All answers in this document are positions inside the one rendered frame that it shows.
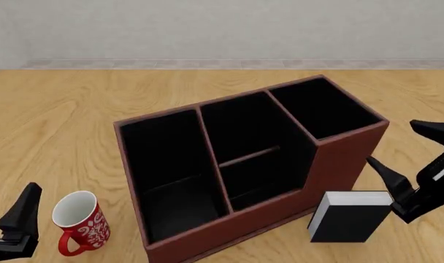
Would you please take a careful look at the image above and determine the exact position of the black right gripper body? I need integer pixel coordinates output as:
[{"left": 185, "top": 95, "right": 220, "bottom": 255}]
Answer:
[{"left": 391, "top": 148, "right": 444, "bottom": 225}]

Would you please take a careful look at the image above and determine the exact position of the black book with white pages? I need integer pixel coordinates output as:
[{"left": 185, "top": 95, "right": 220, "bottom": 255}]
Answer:
[{"left": 306, "top": 191, "right": 394, "bottom": 244}]

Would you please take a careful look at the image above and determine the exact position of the red-brown desk caddy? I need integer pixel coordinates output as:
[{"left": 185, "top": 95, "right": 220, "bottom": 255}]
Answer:
[{"left": 112, "top": 74, "right": 390, "bottom": 263}]

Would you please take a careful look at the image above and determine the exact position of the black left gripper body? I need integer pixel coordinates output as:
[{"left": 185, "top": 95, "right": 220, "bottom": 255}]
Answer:
[{"left": 0, "top": 232, "right": 39, "bottom": 259}]

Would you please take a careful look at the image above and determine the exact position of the red patterned mug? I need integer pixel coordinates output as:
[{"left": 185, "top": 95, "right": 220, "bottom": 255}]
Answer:
[{"left": 52, "top": 190, "right": 112, "bottom": 257}]

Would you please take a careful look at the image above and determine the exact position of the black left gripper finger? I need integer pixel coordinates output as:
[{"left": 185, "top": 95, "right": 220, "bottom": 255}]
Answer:
[{"left": 0, "top": 182, "right": 44, "bottom": 237}]

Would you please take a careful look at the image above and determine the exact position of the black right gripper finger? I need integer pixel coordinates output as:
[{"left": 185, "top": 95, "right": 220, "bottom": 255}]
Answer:
[
  {"left": 409, "top": 118, "right": 444, "bottom": 151},
  {"left": 365, "top": 156, "right": 417, "bottom": 204}
]

